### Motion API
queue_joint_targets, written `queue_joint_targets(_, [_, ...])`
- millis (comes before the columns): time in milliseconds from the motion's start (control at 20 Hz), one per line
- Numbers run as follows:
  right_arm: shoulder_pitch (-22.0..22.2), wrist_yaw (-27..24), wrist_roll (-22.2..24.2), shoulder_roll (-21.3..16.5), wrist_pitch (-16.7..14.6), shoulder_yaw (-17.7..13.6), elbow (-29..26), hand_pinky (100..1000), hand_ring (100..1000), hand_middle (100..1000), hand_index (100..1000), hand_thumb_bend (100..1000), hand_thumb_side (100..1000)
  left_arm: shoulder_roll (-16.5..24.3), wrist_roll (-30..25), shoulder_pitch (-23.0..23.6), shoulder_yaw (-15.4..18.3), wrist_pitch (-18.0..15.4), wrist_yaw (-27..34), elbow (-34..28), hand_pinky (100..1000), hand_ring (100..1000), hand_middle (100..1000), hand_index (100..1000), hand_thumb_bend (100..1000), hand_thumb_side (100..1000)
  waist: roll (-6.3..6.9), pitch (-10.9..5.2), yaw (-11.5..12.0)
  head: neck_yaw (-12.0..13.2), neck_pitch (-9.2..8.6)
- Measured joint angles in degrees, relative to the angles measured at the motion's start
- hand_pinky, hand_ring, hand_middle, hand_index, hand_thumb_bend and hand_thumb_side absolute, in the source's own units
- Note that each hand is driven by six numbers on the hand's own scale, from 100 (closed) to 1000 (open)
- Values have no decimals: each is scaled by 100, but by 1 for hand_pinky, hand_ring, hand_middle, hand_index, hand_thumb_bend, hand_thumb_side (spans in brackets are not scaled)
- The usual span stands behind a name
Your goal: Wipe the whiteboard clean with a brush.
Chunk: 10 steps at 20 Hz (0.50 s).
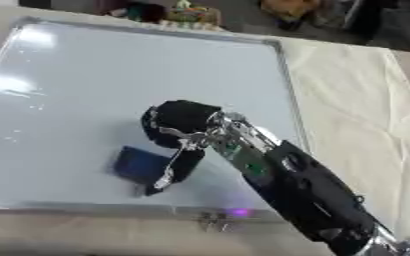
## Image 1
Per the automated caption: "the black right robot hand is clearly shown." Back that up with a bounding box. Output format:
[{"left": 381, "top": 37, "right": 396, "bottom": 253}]
[{"left": 140, "top": 99, "right": 225, "bottom": 197}]

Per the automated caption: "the white whiteboard with silver frame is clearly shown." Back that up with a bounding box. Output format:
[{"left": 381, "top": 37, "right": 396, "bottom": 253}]
[{"left": 0, "top": 15, "right": 314, "bottom": 224}]

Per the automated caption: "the blue whiteboard eraser brush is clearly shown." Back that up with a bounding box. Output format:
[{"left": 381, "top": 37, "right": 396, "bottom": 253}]
[{"left": 110, "top": 145, "right": 174, "bottom": 185}]

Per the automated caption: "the colourful toy pile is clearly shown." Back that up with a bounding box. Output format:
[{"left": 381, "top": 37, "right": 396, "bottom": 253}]
[{"left": 103, "top": 0, "right": 226, "bottom": 32}]

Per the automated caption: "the yellow soft toy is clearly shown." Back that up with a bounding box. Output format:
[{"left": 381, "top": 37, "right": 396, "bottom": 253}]
[{"left": 259, "top": 0, "right": 324, "bottom": 32}]

